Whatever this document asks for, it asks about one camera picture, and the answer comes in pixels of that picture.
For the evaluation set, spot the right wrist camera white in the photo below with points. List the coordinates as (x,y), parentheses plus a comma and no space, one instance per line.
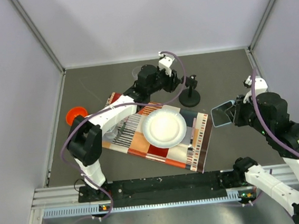
(260,87)

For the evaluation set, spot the grey small mug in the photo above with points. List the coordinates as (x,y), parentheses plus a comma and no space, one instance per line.
(111,134)

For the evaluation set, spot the grey slotted cable duct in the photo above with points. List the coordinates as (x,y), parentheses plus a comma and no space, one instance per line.
(232,196)

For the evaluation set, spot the phone with light blue case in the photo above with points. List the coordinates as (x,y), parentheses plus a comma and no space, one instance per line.
(219,117)

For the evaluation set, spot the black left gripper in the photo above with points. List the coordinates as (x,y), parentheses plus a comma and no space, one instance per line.
(172,81)

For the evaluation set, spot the pink handled fork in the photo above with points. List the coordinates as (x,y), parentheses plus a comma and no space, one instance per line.
(123,125)

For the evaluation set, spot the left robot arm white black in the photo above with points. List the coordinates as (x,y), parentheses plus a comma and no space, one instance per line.
(84,142)

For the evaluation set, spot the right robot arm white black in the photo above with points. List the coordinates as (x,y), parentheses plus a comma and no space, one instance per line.
(270,119)

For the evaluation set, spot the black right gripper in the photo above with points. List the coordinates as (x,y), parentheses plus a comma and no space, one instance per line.
(234,112)

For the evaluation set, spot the clear plastic cup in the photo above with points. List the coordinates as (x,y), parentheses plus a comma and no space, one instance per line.
(135,72)

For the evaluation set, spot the orange plastic bowl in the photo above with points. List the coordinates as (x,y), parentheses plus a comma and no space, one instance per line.
(74,112)

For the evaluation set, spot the white paper plate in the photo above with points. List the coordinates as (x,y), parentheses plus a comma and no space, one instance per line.
(164,128)

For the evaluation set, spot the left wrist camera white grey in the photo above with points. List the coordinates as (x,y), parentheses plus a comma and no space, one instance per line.
(165,62)

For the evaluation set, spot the black phone stand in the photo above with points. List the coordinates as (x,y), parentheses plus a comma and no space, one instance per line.
(189,97)

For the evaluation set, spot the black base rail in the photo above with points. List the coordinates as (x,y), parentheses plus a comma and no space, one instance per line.
(167,189)

